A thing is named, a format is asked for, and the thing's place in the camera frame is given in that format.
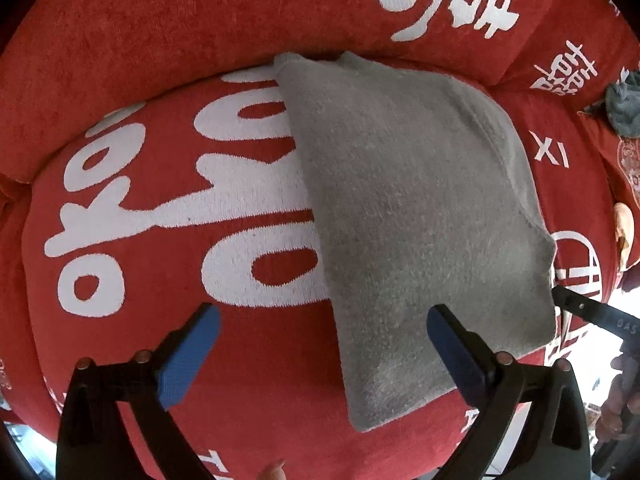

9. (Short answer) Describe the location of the red cartoon printed pillow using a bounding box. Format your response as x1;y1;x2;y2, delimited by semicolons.
580;110;640;293

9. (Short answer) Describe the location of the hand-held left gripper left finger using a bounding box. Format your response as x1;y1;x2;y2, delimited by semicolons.
55;302;222;480

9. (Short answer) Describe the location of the crumpled grey cloth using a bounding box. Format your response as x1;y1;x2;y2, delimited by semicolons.
580;69;640;137

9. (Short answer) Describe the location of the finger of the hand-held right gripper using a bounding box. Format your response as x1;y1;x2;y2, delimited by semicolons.
552;285;609;329

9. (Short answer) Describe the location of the red white-printed sofa cover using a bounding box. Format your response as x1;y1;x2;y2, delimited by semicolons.
0;0;640;480

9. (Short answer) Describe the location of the person's right hand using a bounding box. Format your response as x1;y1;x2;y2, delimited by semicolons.
596;354;632;442

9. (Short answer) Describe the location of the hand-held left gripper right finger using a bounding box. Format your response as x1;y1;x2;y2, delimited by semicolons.
426;303;597;480

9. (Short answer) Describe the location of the grey knit garment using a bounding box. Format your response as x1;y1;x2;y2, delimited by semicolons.
272;51;557;433

